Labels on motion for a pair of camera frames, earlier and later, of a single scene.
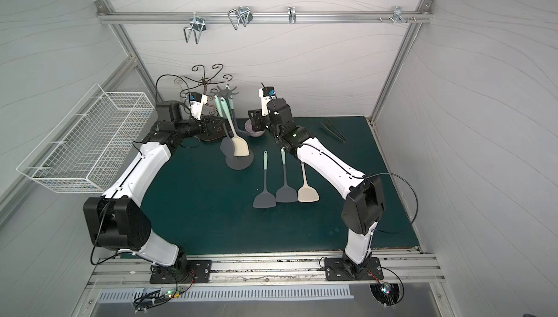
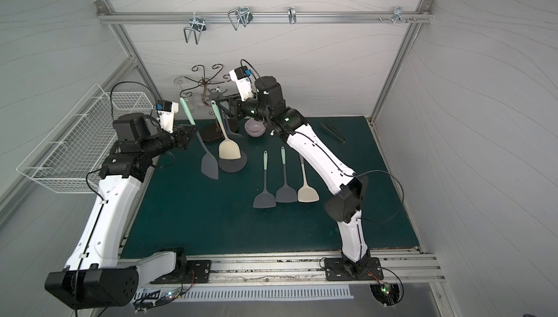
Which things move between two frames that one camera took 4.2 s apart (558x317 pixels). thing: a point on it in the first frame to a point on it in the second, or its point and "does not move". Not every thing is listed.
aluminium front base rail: (132, 273) does not move
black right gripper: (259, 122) to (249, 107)
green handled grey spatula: (264, 200) does not move
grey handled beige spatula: (306, 193) does not move
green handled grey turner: (285, 194) does not move
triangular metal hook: (243, 15) does not move
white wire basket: (79, 155) does not move
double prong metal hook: (198, 25) does not move
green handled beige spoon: (240, 145) to (228, 148)
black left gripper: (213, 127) to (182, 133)
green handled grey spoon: (226, 142) to (208, 164)
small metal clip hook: (292, 14) does not move
